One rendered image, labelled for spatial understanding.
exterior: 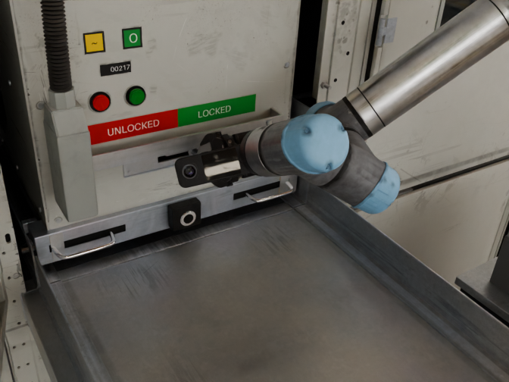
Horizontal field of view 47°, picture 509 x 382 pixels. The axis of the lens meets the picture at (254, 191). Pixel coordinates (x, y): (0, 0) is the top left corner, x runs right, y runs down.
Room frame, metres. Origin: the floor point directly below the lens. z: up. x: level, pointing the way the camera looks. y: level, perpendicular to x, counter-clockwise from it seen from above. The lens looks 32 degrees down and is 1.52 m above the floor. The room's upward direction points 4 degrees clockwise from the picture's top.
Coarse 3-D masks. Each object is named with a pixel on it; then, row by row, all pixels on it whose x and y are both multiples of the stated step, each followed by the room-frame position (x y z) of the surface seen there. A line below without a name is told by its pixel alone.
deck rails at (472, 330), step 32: (320, 192) 1.01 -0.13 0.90; (320, 224) 0.97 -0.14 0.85; (352, 224) 0.92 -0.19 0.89; (352, 256) 0.87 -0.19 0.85; (384, 256) 0.84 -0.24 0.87; (64, 288) 0.73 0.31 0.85; (416, 288) 0.77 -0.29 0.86; (448, 288) 0.72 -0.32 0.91; (64, 320) 0.60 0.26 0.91; (448, 320) 0.71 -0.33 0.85; (480, 320) 0.67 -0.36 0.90; (96, 352) 0.60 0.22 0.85; (480, 352) 0.64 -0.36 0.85
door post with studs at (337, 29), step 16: (336, 0) 1.06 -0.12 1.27; (352, 0) 1.07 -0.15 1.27; (336, 16) 1.06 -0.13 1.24; (352, 16) 1.08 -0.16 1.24; (320, 32) 1.09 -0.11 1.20; (336, 32) 1.06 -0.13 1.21; (352, 32) 1.08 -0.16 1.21; (320, 48) 1.09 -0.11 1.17; (336, 48) 1.06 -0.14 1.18; (320, 64) 1.05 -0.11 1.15; (336, 64) 1.06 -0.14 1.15; (320, 80) 1.05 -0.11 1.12; (336, 80) 1.07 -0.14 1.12; (320, 96) 1.05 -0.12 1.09; (336, 96) 1.07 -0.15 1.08
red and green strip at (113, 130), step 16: (160, 112) 0.91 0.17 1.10; (176, 112) 0.92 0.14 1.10; (192, 112) 0.94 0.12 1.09; (208, 112) 0.96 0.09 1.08; (224, 112) 0.98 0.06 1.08; (240, 112) 1.00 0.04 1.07; (96, 128) 0.84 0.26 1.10; (112, 128) 0.86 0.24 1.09; (128, 128) 0.87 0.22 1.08; (144, 128) 0.89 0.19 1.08; (160, 128) 0.91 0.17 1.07
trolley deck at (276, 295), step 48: (240, 240) 0.90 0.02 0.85; (288, 240) 0.91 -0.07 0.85; (96, 288) 0.74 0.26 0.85; (144, 288) 0.75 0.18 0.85; (192, 288) 0.76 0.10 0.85; (240, 288) 0.76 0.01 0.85; (288, 288) 0.77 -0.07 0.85; (336, 288) 0.78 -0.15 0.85; (384, 288) 0.79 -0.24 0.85; (48, 336) 0.63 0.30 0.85; (96, 336) 0.63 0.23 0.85; (144, 336) 0.64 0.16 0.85; (192, 336) 0.65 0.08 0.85; (240, 336) 0.65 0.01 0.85; (288, 336) 0.66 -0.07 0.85; (336, 336) 0.67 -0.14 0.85; (384, 336) 0.67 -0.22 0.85; (432, 336) 0.68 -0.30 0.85
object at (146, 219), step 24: (192, 192) 0.94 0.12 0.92; (216, 192) 0.96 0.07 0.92; (240, 192) 0.99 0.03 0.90; (264, 192) 1.02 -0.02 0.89; (120, 216) 0.85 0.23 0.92; (144, 216) 0.87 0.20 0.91; (48, 240) 0.78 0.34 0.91; (72, 240) 0.80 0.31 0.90; (96, 240) 0.82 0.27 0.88; (120, 240) 0.85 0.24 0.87
